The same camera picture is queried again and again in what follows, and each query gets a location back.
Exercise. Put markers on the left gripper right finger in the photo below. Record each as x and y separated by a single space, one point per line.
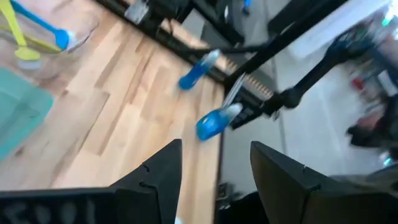
289 193

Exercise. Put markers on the black aluminium table frame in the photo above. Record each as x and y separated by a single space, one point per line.
155 31

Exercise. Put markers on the blue Dawn dish soap bottle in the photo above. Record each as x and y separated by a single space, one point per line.
194 76
214 123

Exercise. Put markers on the small red object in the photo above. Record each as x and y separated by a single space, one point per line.
357 84

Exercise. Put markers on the teal translucent plastic bin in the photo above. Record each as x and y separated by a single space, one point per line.
21 109

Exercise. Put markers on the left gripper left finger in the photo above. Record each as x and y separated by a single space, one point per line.
149 193

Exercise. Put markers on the blue dish brush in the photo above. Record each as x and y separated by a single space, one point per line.
59 35

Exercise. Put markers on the clear plastic bin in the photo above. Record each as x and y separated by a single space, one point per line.
87 25

